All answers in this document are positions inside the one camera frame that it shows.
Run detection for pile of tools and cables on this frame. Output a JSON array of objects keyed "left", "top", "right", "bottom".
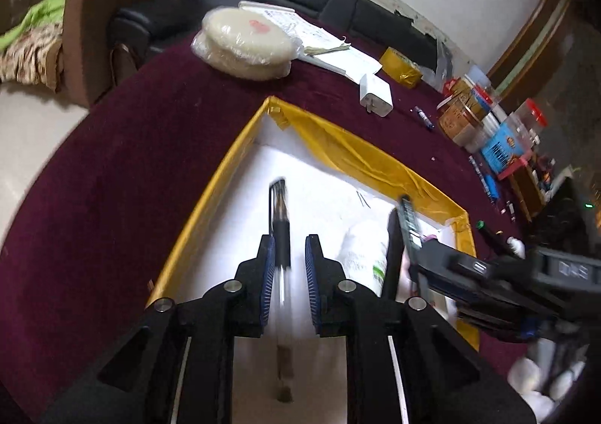
[{"left": 535, "top": 154, "right": 564, "bottom": 190}]

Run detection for black marker green cap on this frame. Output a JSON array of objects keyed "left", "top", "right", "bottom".
[{"left": 475, "top": 220, "right": 510, "bottom": 256}]

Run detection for person's right hand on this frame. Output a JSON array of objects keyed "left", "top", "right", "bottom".
[{"left": 509, "top": 356, "right": 587, "bottom": 420}]

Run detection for wooden door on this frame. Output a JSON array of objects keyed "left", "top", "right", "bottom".
[{"left": 486, "top": 0, "right": 583, "bottom": 96}]

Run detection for white charger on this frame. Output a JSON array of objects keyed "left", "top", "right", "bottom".
[{"left": 359, "top": 73, "right": 394, "bottom": 118}]

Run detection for gold tape roll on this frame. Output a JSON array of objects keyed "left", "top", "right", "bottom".
[{"left": 379, "top": 47, "right": 423, "bottom": 89}]

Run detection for white plastic jar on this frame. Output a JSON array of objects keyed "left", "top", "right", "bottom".
[{"left": 467, "top": 116, "right": 501, "bottom": 154}]

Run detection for white booklet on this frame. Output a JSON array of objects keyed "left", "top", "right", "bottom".
[{"left": 310, "top": 48, "right": 383, "bottom": 77}]

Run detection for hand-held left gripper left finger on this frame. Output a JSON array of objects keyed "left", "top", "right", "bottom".
[{"left": 41, "top": 233, "right": 276, "bottom": 424}]

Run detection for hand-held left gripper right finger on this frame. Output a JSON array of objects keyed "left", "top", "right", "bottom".
[{"left": 304, "top": 233, "right": 537, "bottom": 424}]

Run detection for red lid clear jar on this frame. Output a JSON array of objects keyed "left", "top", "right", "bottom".
[{"left": 512, "top": 97, "right": 550, "bottom": 143}]

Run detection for cartoon label plastic jar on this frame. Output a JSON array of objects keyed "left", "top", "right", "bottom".
[{"left": 479, "top": 121, "right": 531, "bottom": 176}]

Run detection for green cloth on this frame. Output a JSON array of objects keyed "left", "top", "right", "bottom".
[{"left": 0, "top": 0, "right": 66, "bottom": 53}]

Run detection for patterned blanket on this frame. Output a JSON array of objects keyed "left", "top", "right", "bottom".
[{"left": 0, "top": 24, "right": 64, "bottom": 91}]

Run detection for orange label clear jar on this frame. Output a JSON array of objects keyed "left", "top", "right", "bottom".
[{"left": 436, "top": 92, "right": 484, "bottom": 145}]

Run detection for small blue marker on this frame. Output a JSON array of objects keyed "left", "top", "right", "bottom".
[{"left": 412, "top": 107, "right": 435, "bottom": 131}]

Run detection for white bottle green label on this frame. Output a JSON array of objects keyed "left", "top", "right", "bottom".
[{"left": 338, "top": 217, "right": 390, "bottom": 298}]

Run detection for clear gel pen black cap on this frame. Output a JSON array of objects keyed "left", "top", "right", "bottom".
[{"left": 267, "top": 177, "right": 296, "bottom": 403}]

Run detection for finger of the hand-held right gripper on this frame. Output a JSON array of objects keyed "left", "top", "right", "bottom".
[
  {"left": 408, "top": 264, "right": 522, "bottom": 340},
  {"left": 398, "top": 195, "right": 498, "bottom": 281}
]

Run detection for folded greenish paper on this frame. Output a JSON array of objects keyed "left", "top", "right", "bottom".
[{"left": 305, "top": 43, "right": 350, "bottom": 57}]

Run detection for printed paper sheets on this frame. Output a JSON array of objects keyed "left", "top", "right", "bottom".
[{"left": 239, "top": 1, "right": 346, "bottom": 53}]

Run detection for gold-edged white box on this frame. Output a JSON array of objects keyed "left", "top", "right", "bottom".
[{"left": 145, "top": 95, "right": 480, "bottom": 424}]

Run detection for gold can red lid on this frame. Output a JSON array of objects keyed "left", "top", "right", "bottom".
[{"left": 444, "top": 76, "right": 498, "bottom": 115}]

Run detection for bagged flatbread stack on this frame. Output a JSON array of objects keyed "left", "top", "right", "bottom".
[{"left": 190, "top": 6, "right": 301, "bottom": 81}]

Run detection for brown armchair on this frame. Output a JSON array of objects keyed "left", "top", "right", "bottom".
[{"left": 61, "top": 0, "right": 205, "bottom": 108}]

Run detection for clear plastic container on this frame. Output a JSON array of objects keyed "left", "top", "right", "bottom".
[{"left": 462, "top": 64, "right": 494, "bottom": 89}]

